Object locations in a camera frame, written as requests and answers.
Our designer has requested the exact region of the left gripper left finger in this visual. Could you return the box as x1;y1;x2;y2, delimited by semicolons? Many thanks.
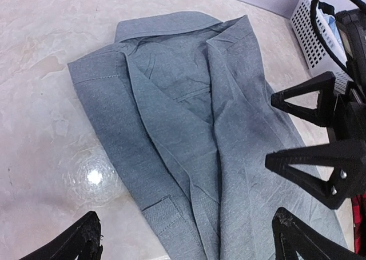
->
22;211;103;260

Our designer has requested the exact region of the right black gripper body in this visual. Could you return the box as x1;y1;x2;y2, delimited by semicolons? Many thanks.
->
327;10;365;143

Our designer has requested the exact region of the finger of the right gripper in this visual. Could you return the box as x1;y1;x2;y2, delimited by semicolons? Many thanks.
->
265;141;365;210
270;71;336;127

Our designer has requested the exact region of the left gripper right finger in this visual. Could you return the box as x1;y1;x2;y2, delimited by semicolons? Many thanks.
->
272;207;364;260

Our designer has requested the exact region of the red black plaid shirt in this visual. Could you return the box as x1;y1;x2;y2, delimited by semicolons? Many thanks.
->
351;193;366;257

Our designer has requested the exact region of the white plastic laundry basket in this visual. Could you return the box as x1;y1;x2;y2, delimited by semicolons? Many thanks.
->
290;0;355;95

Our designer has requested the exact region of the grey long sleeve shirt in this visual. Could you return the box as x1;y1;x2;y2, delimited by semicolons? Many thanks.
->
68;11;346;259

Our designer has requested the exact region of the light blue shirt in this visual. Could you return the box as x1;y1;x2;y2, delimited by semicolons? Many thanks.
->
318;2;344;52

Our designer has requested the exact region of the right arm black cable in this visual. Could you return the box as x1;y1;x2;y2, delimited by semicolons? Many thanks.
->
310;0;366;81

